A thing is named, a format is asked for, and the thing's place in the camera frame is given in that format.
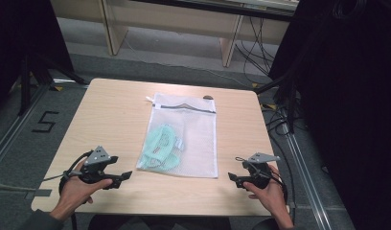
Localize person's right hand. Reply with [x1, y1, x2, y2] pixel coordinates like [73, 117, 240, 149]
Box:
[242, 163, 289, 222]

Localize black curtain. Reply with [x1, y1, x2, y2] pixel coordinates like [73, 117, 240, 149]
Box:
[268, 0, 391, 230]
[0, 0, 77, 111]

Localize grey cable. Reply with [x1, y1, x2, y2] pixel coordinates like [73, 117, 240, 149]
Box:
[41, 172, 73, 183]

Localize mint green garment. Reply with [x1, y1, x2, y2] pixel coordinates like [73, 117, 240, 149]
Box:
[139, 124, 185, 171]

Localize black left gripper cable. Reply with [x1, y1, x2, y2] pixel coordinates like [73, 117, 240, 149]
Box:
[57, 149, 95, 196]

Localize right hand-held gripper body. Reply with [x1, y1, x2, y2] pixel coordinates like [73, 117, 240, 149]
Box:
[241, 151, 281, 190]

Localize black floor cables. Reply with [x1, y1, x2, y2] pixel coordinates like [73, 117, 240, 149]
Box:
[260, 102, 297, 224]

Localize light wooden desk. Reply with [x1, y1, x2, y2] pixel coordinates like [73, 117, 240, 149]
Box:
[49, 0, 300, 68]

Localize bundle of black cables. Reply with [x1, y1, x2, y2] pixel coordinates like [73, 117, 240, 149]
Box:
[234, 15, 281, 84]

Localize grey tape strip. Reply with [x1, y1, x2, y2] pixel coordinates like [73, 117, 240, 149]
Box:
[24, 189, 53, 200]

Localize black metal stand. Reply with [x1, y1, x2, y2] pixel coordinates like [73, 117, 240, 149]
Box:
[17, 54, 89, 117]
[254, 71, 301, 134]

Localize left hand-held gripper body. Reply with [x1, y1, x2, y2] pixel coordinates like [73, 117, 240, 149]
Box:
[76, 146, 120, 185]

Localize metal floor rail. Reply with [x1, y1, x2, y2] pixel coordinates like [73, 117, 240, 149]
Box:
[281, 123, 334, 230]
[0, 81, 52, 172]

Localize person's left hand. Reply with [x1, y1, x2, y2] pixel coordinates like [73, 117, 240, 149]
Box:
[49, 159, 114, 222]

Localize white mesh laundry bag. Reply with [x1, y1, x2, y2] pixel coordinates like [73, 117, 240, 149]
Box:
[135, 92, 219, 179]

